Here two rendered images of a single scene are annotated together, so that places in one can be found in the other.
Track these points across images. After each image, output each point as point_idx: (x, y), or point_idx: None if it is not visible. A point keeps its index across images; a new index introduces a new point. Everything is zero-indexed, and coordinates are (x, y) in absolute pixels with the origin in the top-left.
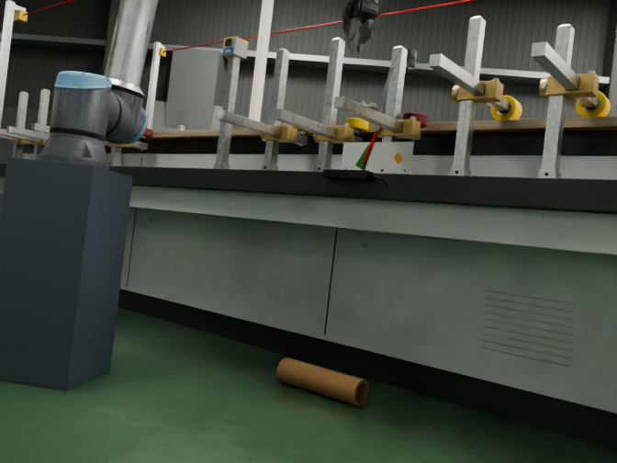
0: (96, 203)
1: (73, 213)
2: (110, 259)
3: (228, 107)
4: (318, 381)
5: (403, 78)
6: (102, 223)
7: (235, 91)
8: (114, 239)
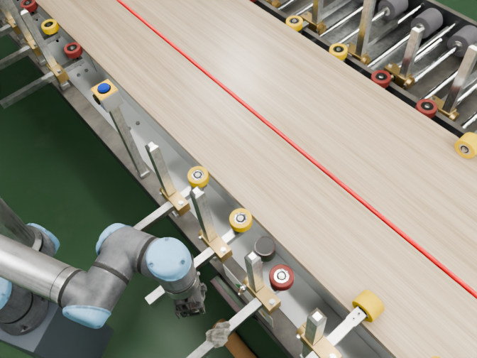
0: (50, 346)
1: (40, 356)
2: (80, 328)
3: (125, 143)
4: (233, 356)
5: (260, 270)
6: (62, 339)
7: (126, 128)
8: (76, 322)
